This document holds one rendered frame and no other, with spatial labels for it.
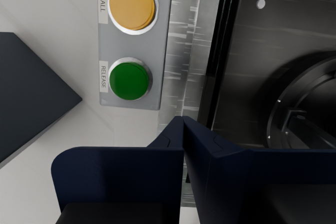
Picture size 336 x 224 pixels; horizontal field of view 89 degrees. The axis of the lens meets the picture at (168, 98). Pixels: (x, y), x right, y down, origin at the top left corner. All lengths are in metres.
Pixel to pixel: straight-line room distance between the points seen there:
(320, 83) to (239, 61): 0.08
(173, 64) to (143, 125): 0.17
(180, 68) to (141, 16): 0.06
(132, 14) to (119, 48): 0.04
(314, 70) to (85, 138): 0.35
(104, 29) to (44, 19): 0.16
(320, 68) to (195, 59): 0.11
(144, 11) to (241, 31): 0.09
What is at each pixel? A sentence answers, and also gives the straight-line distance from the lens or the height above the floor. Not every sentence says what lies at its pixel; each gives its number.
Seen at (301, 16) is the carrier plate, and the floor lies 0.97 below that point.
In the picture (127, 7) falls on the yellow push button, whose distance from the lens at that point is 0.17.
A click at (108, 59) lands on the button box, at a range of 0.19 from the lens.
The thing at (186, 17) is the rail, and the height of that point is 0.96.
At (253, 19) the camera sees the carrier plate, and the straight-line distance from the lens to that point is 0.19.
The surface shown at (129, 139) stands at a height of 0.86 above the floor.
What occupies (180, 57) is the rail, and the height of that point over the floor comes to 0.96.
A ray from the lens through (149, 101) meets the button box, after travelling 0.19.
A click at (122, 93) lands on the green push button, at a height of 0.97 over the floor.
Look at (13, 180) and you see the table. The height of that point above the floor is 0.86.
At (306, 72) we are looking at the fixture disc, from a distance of 0.20.
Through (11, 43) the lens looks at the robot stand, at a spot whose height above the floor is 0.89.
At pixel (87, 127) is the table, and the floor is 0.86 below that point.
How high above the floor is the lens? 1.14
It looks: 71 degrees down
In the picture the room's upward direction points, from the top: 175 degrees clockwise
